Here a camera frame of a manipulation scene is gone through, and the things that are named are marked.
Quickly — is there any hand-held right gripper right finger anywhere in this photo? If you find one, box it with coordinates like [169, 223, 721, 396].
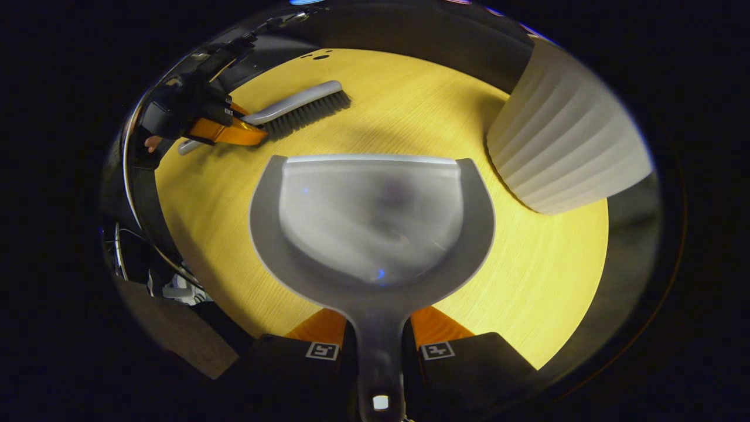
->
[401, 305, 541, 422]

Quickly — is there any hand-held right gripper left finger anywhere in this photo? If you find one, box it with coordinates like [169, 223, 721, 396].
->
[218, 308, 359, 422]

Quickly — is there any small grey broom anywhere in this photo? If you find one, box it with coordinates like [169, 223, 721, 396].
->
[177, 80, 352, 156]

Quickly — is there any grey plastic dustpan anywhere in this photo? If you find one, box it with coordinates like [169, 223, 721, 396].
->
[249, 154, 497, 422]

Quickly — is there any white ribbed garbage bin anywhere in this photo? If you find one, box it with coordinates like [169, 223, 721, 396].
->
[486, 38, 654, 215]

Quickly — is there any yellow wooden desktop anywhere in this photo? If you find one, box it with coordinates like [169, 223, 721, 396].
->
[154, 48, 610, 370]

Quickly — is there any thin light cable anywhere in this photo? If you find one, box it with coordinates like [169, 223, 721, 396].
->
[120, 88, 203, 289]

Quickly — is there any white device with cables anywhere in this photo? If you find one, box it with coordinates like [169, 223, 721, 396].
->
[149, 271, 213, 307]

